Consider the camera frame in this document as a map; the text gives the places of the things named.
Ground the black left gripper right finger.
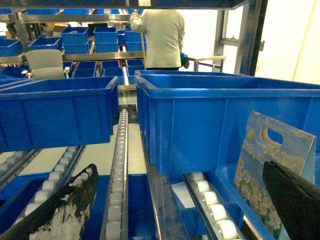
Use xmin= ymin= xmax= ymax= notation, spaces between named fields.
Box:
xmin=262 ymin=160 xmax=320 ymax=240

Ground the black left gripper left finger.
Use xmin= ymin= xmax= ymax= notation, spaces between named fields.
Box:
xmin=0 ymin=163 xmax=99 ymax=240

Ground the flower gift bag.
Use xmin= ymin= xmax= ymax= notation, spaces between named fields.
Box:
xmin=233 ymin=111 xmax=316 ymax=240

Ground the white roller conveyor track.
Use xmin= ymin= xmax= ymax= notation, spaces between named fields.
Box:
xmin=100 ymin=109 xmax=129 ymax=240

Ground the blue bin on left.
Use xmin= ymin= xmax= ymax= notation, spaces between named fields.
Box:
xmin=0 ymin=76 xmax=119 ymax=152

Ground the large blue bin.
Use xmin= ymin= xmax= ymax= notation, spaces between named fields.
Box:
xmin=134 ymin=71 xmax=320 ymax=176

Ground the grey office chair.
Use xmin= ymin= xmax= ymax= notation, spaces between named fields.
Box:
xmin=21 ymin=49 xmax=70 ymax=81

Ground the person in grey jacket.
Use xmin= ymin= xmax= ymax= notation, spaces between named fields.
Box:
xmin=130 ymin=9 xmax=185 ymax=71

